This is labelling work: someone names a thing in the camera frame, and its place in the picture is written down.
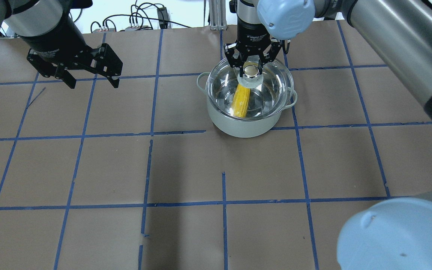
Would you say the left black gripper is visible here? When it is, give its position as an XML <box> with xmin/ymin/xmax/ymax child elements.
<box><xmin>26</xmin><ymin>17</ymin><xmax>123</xmax><ymax>89</ymax></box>

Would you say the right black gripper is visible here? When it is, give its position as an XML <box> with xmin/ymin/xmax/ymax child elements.
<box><xmin>223</xmin><ymin>21</ymin><xmax>286</xmax><ymax>78</ymax></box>

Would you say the yellow corn cob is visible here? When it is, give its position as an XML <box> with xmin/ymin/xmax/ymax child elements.
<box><xmin>230</xmin><ymin>84</ymin><xmax>251</xmax><ymax>118</ymax></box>

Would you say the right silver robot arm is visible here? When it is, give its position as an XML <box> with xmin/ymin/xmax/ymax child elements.
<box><xmin>225</xmin><ymin>0</ymin><xmax>432</xmax><ymax>270</ymax></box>

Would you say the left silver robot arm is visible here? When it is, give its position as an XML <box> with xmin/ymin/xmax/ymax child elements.
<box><xmin>0</xmin><ymin>0</ymin><xmax>123</xmax><ymax>89</ymax></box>

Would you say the white cooking pot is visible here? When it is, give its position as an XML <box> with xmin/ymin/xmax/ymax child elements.
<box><xmin>196</xmin><ymin>56</ymin><xmax>298</xmax><ymax>138</ymax></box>

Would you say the brown paper table mat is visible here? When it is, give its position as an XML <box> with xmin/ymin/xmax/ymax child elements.
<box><xmin>0</xmin><ymin>21</ymin><xmax>432</xmax><ymax>270</ymax></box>

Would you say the aluminium frame post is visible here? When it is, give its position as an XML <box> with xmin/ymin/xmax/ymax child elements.
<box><xmin>208</xmin><ymin>0</ymin><xmax>228</xmax><ymax>31</ymax></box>

